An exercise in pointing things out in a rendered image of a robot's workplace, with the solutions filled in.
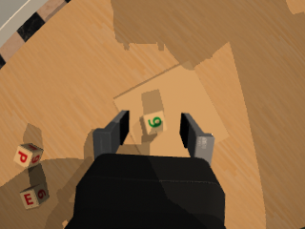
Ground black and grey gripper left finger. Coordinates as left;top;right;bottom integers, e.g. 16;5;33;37
92;110;130;160

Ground wooden letter block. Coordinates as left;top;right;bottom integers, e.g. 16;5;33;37
143;110;168;135
13;143;43;169
19;183;49;209

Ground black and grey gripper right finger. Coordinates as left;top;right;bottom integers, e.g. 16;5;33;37
179;113;214;166

